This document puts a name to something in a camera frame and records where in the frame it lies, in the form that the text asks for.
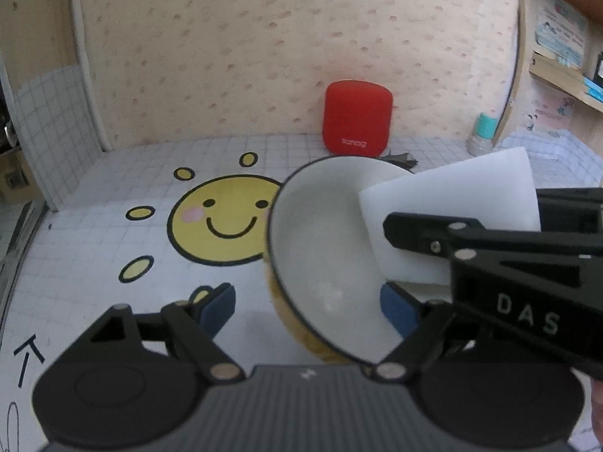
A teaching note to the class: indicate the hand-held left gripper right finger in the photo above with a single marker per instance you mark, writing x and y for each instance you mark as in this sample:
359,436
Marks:
398,310

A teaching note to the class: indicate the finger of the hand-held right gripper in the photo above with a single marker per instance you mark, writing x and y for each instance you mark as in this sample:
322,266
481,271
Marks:
424,230
570,209

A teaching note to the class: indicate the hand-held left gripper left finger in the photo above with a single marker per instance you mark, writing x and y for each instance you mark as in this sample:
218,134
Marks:
217,306

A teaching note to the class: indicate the white sponge block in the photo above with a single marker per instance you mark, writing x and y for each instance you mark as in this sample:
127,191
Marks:
447,188

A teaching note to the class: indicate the yellow ceramic bowl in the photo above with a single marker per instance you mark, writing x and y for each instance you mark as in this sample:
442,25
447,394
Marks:
320,263

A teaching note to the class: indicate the teal capped small bottle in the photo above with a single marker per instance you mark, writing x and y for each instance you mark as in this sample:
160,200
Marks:
484,129

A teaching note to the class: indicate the blue cover book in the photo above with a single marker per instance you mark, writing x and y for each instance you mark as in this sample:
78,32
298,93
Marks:
594,88

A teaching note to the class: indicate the red round speaker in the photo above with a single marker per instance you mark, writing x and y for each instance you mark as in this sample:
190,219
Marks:
358,117

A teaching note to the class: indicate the black dropper bottle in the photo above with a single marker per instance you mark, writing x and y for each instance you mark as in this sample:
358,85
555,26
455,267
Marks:
599,66

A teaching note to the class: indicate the cardboard box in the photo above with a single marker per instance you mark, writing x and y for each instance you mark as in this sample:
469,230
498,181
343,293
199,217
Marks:
14,179

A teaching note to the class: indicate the pink cartoon wall poster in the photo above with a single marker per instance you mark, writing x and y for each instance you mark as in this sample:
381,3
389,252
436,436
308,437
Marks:
549,113

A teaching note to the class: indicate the wooden wall shelf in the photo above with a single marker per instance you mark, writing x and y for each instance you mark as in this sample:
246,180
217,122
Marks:
560,77

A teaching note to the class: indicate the blue cartoon wall poster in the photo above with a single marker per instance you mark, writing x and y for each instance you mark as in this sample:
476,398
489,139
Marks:
560,28

